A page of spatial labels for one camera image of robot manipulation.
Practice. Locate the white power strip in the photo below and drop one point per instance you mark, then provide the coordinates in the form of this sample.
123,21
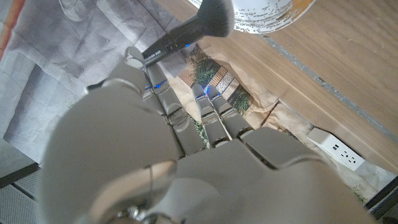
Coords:
335,149

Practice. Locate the printed backdrop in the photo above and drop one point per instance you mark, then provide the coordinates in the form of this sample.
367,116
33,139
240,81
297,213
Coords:
46,46

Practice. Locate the white plate with gold rim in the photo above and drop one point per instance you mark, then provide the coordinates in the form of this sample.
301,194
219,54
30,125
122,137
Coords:
264,15

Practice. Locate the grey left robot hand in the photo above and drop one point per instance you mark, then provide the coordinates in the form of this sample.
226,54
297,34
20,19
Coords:
124,140

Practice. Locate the black makeup brush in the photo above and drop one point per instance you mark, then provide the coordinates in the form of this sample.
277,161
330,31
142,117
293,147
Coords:
186,34

